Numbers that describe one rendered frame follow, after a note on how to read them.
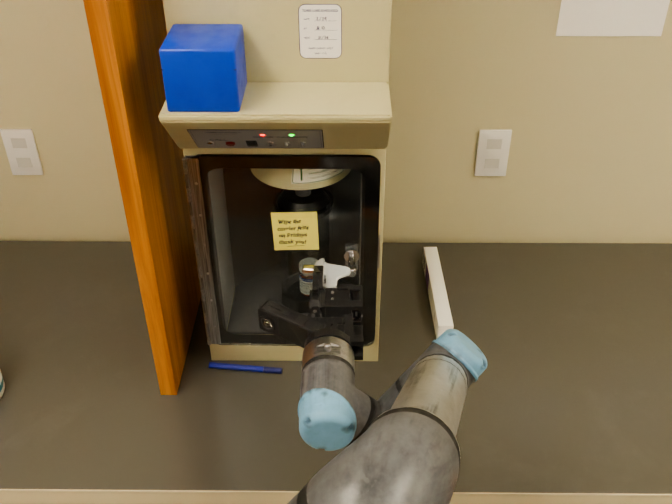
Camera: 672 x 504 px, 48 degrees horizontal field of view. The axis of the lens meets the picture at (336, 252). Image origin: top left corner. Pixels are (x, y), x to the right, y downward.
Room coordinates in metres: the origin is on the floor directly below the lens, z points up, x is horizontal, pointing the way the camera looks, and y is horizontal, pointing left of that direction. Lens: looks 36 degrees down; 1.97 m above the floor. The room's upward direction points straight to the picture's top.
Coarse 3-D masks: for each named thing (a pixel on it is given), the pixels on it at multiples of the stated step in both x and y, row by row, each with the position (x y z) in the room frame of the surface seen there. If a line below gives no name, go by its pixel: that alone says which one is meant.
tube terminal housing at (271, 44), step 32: (192, 0) 1.07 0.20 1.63; (224, 0) 1.07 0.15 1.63; (256, 0) 1.07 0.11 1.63; (288, 0) 1.07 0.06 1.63; (320, 0) 1.07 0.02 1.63; (352, 0) 1.06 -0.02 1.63; (384, 0) 1.06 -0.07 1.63; (256, 32) 1.07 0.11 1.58; (288, 32) 1.07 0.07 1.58; (352, 32) 1.06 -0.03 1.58; (384, 32) 1.06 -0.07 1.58; (256, 64) 1.07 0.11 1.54; (288, 64) 1.07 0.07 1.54; (320, 64) 1.07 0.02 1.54; (352, 64) 1.06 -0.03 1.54; (384, 64) 1.06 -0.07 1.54; (384, 160) 1.06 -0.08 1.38; (224, 352) 1.07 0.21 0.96; (256, 352) 1.07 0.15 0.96; (288, 352) 1.07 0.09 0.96
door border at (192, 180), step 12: (192, 168) 1.06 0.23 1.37; (192, 180) 1.06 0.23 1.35; (192, 192) 1.06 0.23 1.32; (192, 204) 1.06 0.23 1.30; (204, 216) 1.06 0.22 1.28; (204, 228) 1.06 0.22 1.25; (204, 240) 1.06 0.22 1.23; (204, 252) 1.06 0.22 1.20; (204, 264) 1.06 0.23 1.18; (204, 276) 1.06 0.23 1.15; (204, 288) 1.06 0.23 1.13; (204, 312) 1.05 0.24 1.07; (216, 312) 1.06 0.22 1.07; (216, 324) 1.06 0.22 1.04; (216, 336) 1.06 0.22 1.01
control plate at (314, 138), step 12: (192, 132) 0.98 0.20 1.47; (204, 132) 0.98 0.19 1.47; (216, 132) 0.98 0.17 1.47; (228, 132) 0.98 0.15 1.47; (240, 132) 0.98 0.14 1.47; (252, 132) 0.98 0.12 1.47; (264, 132) 0.98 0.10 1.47; (276, 132) 0.98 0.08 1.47; (288, 132) 0.98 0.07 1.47; (300, 132) 0.98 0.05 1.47; (312, 132) 0.98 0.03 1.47; (204, 144) 1.02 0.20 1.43; (216, 144) 1.02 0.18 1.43; (240, 144) 1.02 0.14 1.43; (264, 144) 1.02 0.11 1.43; (276, 144) 1.02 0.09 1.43; (288, 144) 1.02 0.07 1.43; (300, 144) 1.02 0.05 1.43; (312, 144) 1.02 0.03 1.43
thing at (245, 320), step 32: (224, 160) 1.06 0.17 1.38; (256, 160) 1.06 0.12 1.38; (288, 160) 1.05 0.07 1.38; (320, 160) 1.05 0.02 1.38; (352, 160) 1.05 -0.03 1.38; (224, 192) 1.06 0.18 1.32; (256, 192) 1.06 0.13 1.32; (288, 192) 1.05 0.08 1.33; (320, 192) 1.05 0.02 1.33; (352, 192) 1.05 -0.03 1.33; (224, 224) 1.06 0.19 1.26; (256, 224) 1.06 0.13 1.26; (320, 224) 1.05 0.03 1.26; (352, 224) 1.05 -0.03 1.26; (224, 256) 1.06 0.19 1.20; (256, 256) 1.06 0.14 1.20; (288, 256) 1.05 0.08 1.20; (320, 256) 1.05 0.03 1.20; (224, 288) 1.06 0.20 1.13; (256, 288) 1.06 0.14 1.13; (288, 288) 1.05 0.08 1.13; (224, 320) 1.06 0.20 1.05; (256, 320) 1.06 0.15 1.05
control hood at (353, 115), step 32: (256, 96) 1.01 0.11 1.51; (288, 96) 1.01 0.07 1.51; (320, 96) 1.01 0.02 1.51; (352, 96) 1.01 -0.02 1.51; (384, 96) 1.01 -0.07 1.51; (192, 128) 0.97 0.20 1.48; (224, 128) 0.97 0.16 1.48; (256, 128) 0.97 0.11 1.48; (288, 128) 0.97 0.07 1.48; (320, 128) 0.97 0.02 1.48; (352, 128) 0.97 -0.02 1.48; (384, 128) 0.97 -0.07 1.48
